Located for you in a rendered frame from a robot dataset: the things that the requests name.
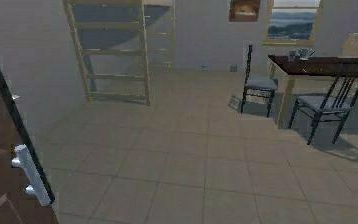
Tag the clear glass bowl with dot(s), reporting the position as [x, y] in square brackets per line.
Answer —
[305, 53]

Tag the black chair grey seat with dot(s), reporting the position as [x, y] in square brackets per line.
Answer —
[323, 103]
[258, 83]

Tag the beige wicker chair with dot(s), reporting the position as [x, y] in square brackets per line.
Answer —
[357, 45]

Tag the brown framed wall picture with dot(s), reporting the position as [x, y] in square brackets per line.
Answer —
[244, 10]

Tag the small grey wall socket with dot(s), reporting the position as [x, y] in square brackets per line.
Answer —
[233, 68]
[205, 67]

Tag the wooden framed window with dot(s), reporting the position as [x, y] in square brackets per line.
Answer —
[292, 21]

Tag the clear glass cup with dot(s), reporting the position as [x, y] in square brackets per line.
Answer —
[292, 55]

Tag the brown wooden room door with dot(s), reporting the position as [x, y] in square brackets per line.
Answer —
[0, 160]

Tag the dark top wooden table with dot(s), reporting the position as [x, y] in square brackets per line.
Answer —
[317, 66]

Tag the light wooden ladder shelf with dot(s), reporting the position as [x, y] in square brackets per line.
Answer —
[112, 53]

